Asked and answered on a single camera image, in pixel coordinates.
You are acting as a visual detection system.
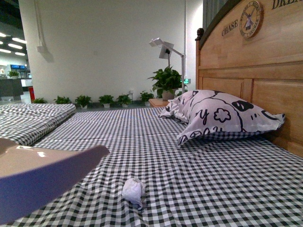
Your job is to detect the white paper ball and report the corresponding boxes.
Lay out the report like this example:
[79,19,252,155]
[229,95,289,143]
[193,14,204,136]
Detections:
[122,177,145,210]

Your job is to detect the white plastic dustpan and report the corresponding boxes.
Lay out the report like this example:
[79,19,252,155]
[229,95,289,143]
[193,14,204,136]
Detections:
[0,139,109,224]

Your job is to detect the far wooden nightstand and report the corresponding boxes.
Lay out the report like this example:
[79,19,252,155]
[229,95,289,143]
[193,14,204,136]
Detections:
[149,98,169,107]

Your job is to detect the small potted plant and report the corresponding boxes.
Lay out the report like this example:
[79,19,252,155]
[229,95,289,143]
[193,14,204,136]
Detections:
[140,91,154,106]
[54,96,72,104]
[32,98,47,104]
[116,94,132,108]
[75,95,92,109]
[99,95,114,108]

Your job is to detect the large potted green plant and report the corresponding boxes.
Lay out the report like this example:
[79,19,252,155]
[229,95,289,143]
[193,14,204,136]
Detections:
[148,66,182,101]

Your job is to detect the green exit sign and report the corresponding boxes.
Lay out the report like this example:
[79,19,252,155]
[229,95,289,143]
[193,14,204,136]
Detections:
[181,78,191,85]

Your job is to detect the white cartoon print pillow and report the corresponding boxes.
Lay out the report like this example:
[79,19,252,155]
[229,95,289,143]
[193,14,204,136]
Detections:
[159,90,285,146]

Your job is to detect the white floor stand with tablet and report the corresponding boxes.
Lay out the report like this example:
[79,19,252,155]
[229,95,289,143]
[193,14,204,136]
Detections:
[149,38,185,93]

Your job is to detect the wooden headboard with emblem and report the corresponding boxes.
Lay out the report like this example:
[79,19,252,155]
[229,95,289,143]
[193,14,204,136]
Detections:
[196,0,303,156]

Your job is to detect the black white checkered bed sheet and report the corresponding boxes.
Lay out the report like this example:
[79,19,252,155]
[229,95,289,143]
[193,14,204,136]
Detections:
[11,108,303,227]

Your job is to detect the folded checkered quilt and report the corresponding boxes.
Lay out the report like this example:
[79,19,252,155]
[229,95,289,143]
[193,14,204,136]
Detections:
[0,104,76,146]

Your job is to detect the dark reception counter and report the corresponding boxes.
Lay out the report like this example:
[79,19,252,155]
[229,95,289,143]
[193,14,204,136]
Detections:
[0,79,23,101]

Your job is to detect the potted plant on counter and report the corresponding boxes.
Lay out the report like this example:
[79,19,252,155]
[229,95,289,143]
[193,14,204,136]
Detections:
[7,70,19,79]

